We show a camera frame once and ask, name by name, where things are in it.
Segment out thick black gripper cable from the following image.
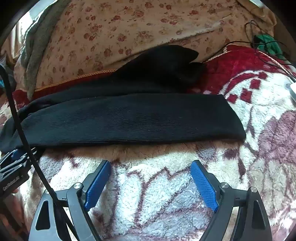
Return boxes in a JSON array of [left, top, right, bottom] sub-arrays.
[[0, 66, 78, 241]]

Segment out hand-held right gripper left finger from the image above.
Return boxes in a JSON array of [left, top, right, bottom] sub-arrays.
[[29, 159, 112, 241]]

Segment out green cloth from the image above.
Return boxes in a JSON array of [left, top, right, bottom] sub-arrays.
[[254, 34, 284, 56]]

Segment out black pants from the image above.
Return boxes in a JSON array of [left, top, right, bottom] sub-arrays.
[[0, 45, 247, 153]]

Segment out beige floral bed sheet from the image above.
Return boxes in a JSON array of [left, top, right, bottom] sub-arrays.
[[14, 0, 277, 90]]

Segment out thin black cable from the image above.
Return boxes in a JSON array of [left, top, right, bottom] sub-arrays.
[[223, 20, 296, 81]]

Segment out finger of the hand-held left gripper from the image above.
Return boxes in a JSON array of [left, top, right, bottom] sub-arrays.
[[0, 146, 43, 173]]

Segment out grey towel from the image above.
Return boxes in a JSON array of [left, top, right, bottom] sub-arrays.
[[20, 5, 64, 100]]

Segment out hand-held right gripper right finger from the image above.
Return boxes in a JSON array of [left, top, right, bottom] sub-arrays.
[[190, 159, 272, 241]]

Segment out tan cloth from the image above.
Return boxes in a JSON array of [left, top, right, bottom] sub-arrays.
[[236, 0, 278, 35]]

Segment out red white plush blanket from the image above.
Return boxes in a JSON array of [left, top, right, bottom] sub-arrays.
[[0, 44, 296, 241]]

